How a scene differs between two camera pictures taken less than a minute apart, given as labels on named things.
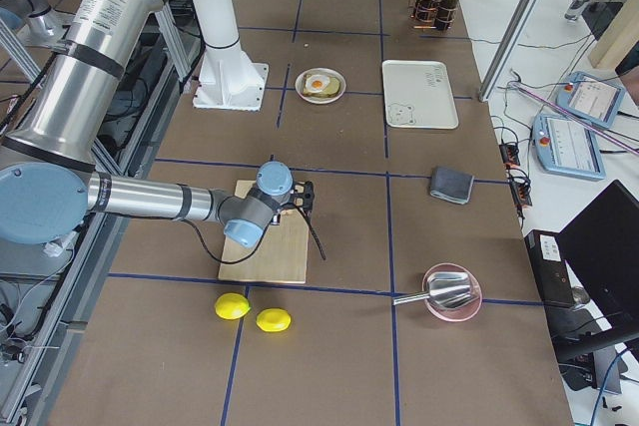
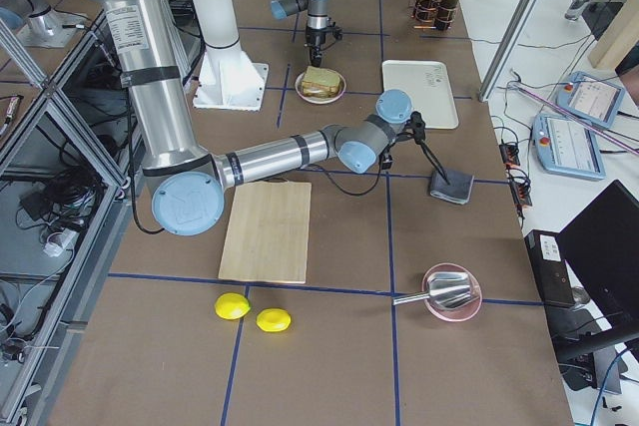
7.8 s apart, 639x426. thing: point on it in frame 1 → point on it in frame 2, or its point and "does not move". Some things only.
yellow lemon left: x=231 y=306 does not move
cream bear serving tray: x=418 y=95 does not move
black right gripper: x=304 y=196 → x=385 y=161
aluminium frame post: x=519 y=26 does not move
